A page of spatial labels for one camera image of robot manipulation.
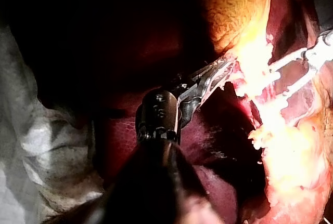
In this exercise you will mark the gallbladder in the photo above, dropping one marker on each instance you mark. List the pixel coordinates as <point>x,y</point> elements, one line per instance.
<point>234,8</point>

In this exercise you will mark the right arm instrument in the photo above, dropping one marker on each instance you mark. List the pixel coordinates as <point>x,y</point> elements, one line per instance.
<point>321,52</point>

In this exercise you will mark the right arm instrument jaw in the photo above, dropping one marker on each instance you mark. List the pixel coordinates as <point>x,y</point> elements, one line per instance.
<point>300,82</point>
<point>288,59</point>

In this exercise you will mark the white cloth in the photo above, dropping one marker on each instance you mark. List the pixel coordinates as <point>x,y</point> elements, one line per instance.
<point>44,135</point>

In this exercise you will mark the pale fatty tissue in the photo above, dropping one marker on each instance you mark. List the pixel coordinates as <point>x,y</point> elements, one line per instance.
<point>291,156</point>

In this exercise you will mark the dark left arm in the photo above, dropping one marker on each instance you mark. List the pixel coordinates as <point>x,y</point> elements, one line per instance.
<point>151,182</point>

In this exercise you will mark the left arm instrument jaw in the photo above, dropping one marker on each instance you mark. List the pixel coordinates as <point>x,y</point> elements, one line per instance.
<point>217,81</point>
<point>212,66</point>

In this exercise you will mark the left arm instrument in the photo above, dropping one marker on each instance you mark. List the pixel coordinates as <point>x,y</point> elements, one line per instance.
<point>158,115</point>

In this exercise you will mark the dark red liver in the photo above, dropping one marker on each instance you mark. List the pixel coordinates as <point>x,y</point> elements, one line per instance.
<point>125,135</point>

